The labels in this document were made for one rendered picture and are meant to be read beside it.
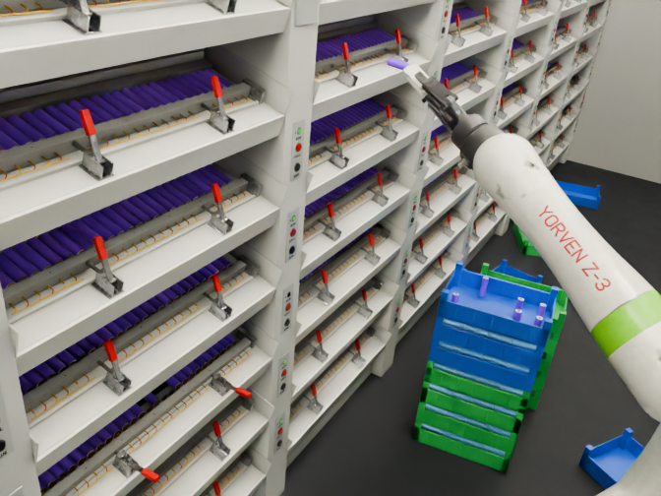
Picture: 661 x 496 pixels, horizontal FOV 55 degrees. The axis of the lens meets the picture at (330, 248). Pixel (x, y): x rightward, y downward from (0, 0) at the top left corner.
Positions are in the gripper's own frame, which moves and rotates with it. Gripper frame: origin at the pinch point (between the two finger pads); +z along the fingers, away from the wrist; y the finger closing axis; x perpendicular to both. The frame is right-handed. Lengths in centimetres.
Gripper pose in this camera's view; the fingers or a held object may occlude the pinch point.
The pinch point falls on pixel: (418, 79)
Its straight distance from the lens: 143.0
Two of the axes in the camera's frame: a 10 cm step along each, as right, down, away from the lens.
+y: 2.7, 4.0, 8.8
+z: -5.0, -7.2, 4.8
